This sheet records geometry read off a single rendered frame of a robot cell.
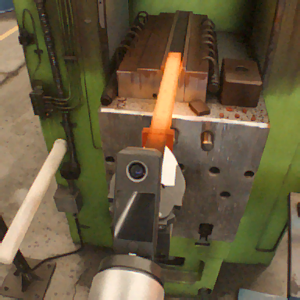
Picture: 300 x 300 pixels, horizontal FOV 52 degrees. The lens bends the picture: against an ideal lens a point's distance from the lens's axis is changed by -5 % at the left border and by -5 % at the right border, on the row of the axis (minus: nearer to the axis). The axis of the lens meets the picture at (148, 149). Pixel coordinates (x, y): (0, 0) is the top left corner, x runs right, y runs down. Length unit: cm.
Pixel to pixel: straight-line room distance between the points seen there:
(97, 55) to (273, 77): 47
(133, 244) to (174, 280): 95
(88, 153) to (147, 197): 78
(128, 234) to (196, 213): 58
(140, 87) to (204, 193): 32
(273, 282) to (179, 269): 47
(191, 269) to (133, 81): 80
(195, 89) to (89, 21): 33
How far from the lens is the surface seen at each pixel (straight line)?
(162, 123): 50
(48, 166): 101
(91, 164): 113
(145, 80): 72
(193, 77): 71
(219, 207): 89
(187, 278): 130
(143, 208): 33
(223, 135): 72
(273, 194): 116
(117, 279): 31
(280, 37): 84
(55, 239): 162
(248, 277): 152
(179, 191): 39
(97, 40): 87
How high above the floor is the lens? 131
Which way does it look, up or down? 41 degrees down
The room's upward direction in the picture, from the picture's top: straight up
